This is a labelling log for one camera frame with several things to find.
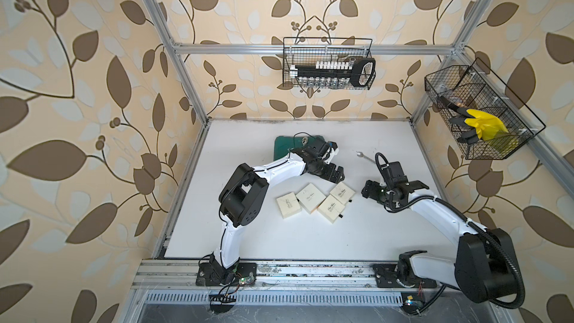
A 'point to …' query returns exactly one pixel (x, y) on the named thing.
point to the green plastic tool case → (282, 143)
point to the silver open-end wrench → (362, 155)
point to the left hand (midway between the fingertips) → (332, 170)
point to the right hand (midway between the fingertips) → (370, 194)
